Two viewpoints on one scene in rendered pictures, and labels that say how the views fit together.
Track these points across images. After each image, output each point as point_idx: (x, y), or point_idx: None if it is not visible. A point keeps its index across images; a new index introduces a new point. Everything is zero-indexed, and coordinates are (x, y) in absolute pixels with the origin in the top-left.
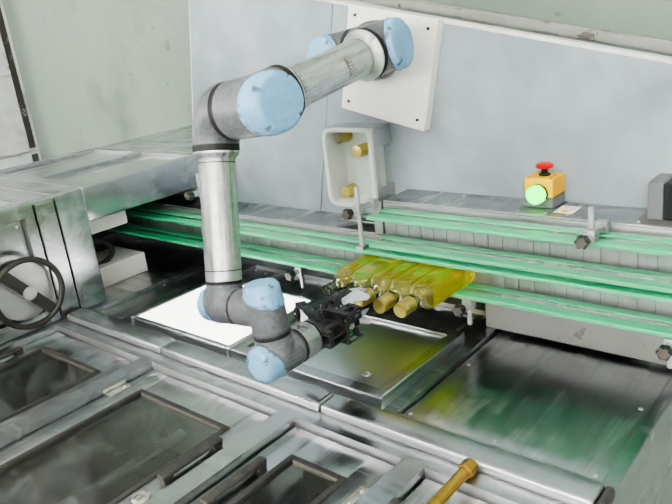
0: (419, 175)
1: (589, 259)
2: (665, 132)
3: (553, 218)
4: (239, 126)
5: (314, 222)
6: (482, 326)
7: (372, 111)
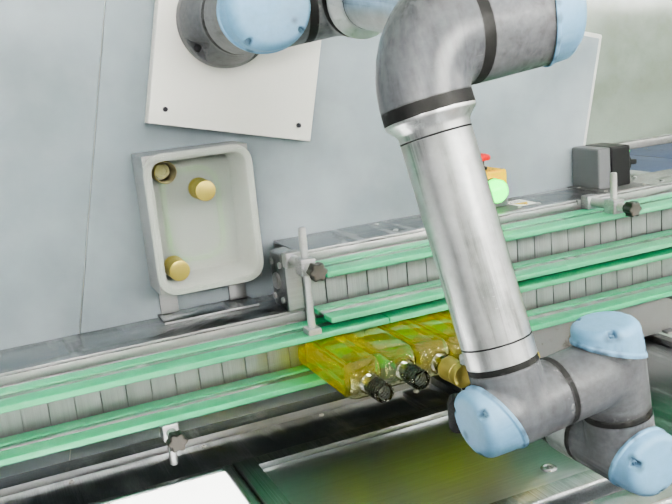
0: (288, 215)
1: (574, 246)
2: (570, 104)
3: (534, 209)
4: (542, 43)
5: (136, 340)
6: (460, 388)
7: (215, 121)
